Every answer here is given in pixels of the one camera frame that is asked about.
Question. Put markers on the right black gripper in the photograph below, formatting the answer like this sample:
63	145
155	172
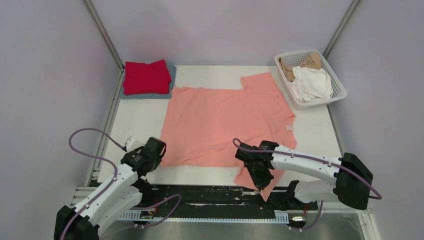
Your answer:
259	183

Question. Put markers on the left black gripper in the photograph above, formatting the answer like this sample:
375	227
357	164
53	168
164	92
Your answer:
158	160

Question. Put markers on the salmon pink t shirt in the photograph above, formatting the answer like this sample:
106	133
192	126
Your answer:
201	123

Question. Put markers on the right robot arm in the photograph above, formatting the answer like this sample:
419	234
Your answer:
345	179

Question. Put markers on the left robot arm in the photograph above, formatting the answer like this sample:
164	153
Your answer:
89	218

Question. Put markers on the folded red t shirt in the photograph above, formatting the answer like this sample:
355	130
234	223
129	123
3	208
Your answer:
146	78

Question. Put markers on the white t shirt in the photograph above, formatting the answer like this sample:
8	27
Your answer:
310	85

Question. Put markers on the folded grey-blue t shirt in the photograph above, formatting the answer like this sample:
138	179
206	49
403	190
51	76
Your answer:
172	69

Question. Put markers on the white plastic basket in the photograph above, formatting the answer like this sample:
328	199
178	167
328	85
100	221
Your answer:
294	58

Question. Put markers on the tan t shirt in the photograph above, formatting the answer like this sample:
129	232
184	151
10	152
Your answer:
313	61

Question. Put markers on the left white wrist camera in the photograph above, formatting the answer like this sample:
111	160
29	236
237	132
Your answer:
132	144

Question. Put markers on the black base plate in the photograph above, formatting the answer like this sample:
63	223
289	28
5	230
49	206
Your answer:
219	202

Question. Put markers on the aluminium frame rail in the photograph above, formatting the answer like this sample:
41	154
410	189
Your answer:
82	192

